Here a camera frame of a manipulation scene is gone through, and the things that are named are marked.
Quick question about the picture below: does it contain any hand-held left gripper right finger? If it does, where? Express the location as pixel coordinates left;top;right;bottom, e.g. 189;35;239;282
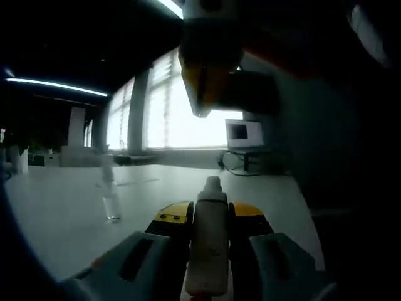
228;201;339;301

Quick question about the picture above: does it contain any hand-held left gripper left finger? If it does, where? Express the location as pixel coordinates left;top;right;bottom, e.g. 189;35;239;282
59;200;195;301

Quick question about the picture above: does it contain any white pump bottle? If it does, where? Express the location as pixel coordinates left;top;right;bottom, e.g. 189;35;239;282
184;176;232;297

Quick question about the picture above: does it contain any clear pump bottle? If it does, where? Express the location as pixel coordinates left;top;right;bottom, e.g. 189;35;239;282
96;153;122;220

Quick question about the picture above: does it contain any window with white blinds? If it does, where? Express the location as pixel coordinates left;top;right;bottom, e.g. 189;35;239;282
146;48;244;150
106;78;135;151

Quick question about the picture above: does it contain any long ceiling light strip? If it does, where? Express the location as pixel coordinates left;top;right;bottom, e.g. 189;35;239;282
156;0;184;19
6;77;109;97

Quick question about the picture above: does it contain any white framed monitor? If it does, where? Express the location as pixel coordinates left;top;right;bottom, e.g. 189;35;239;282
224;119;264;149

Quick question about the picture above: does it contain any dark monitor stand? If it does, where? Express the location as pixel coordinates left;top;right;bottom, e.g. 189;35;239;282
224;146;273;172

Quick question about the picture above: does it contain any white plant pot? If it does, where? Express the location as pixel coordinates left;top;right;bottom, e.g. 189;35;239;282
9;145;29;175

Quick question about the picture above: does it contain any dark wall screen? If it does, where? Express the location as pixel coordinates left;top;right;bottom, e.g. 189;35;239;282
219;70;281;112

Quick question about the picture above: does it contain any black monitor cable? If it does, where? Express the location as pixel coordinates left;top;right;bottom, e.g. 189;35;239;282
217;152;291;177

